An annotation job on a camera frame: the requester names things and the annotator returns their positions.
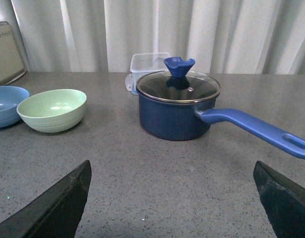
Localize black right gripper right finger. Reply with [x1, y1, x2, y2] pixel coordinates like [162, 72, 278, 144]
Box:
[253, 161, 305, 238]

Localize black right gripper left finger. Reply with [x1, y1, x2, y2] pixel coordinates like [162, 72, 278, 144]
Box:
[0, 160, 92, 238]

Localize green bowl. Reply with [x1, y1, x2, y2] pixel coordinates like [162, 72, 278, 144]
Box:
[16, 89, 87, 133]

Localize blue bowl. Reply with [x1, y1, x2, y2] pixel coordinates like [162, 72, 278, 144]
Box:
[0, 86, 30, 128]

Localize dark blue saucepan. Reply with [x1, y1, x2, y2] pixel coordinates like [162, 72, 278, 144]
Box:
[139, 94, 305, 159]

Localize cream toaster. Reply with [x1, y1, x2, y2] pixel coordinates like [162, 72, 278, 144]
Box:
[0, 21, 26, 86]

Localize glass lid blue knob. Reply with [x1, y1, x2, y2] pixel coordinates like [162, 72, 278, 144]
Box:
[136, 57, 221, 104]

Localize clear plastic food container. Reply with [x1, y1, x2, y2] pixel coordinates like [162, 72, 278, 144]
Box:
[125, 52, 171, 95]

